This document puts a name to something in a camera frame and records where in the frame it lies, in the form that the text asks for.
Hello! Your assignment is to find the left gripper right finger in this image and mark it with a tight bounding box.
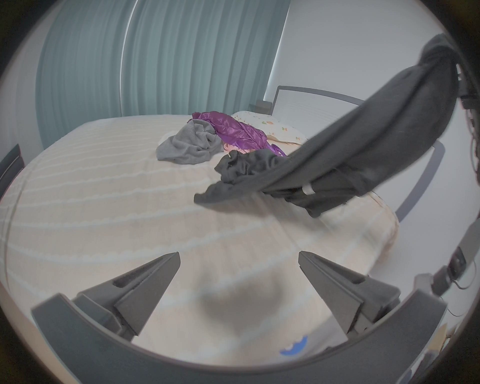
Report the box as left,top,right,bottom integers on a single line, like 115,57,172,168
298,250,401,335

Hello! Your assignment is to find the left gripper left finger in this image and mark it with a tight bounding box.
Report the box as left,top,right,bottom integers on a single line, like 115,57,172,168
74,252,181,341

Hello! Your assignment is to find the black T-shirt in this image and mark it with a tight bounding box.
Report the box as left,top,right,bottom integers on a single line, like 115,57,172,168
193,33,461,219

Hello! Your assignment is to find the bed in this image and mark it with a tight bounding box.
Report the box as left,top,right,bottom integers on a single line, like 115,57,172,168
0,85,447,361

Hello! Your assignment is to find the grey garment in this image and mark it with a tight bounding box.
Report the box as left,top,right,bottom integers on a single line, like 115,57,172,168
155,119,223,166

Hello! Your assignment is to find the white printed pillow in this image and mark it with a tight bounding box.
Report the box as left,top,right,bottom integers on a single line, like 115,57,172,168
230,110,309,146

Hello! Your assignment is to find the black chest of drawers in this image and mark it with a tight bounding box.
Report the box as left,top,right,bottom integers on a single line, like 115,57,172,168
0,144,25,197

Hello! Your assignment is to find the purple garment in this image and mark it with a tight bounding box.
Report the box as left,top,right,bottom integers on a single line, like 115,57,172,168
192,111,287,156

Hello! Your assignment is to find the blue-green curtain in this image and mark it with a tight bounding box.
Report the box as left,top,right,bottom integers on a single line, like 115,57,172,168
35,0,130,151
122,0,291,117

